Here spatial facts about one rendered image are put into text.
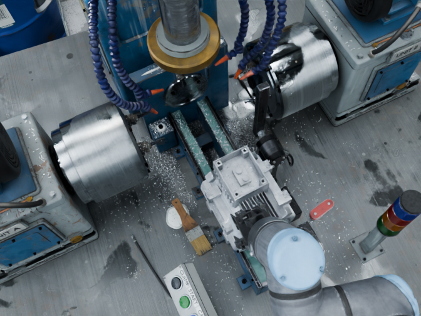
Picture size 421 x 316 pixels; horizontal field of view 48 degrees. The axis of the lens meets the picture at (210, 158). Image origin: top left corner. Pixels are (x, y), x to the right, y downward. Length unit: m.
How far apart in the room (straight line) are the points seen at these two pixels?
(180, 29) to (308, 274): 0.61
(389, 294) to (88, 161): 0.79
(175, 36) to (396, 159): 0.89
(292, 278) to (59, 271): 0.95
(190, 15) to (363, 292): 0.66
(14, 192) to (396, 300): 0.90
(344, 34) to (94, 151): 0.77
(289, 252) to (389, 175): 0.93
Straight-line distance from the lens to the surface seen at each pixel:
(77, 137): 1.30
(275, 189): 1.29
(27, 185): 1.28
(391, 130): 1.74
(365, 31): 1.46
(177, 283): 1.22
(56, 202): 1.26
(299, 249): 0.79
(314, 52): 1.41
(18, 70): 1.96
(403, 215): 1.20
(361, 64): 1.41
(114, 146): 1.28
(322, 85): 1.43
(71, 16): 2.63
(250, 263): 1.38
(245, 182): 1.22
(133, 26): 1.40
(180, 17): 1.08
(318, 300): 0.84
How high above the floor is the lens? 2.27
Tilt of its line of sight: 65 degrees down
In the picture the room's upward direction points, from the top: 6 degrees counter-clockwise
